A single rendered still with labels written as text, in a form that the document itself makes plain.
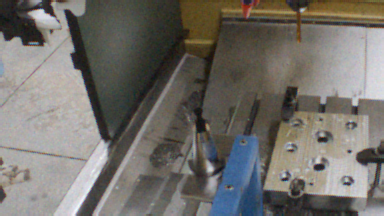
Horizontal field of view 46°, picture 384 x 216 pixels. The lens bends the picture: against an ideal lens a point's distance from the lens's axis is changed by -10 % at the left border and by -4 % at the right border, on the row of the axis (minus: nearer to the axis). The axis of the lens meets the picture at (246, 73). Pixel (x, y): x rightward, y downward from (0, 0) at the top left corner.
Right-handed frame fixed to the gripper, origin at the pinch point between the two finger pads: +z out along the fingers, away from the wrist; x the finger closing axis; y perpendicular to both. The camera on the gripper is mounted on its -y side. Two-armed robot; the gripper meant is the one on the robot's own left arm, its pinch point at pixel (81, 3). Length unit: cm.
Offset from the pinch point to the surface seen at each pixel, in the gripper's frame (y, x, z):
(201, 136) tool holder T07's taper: 16.2, 13.9, 24.9
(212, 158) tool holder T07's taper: 20.8, 13.9, 26.1
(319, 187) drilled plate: 46, -5, 43
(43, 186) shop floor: 145, -74, -110
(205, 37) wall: 69, -110, -15
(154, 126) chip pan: 78, -58, -22
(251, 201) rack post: 36.6, 8.6, 30.5
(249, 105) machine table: 55, -45, 18
